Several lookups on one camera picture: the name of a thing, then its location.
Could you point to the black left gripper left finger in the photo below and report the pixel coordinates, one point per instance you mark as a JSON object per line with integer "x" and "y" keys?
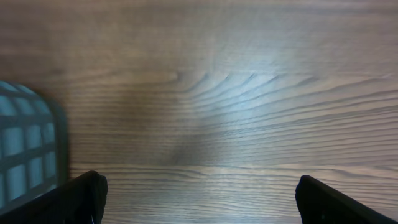
{"x": 80, "y": 200}

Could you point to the grey plastic mesh basket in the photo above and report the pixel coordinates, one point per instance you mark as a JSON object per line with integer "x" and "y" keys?
{"x": 34, "y": 145}

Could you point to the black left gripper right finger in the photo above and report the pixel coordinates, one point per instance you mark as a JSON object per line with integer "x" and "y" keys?
{"x": 319, "y": 203}

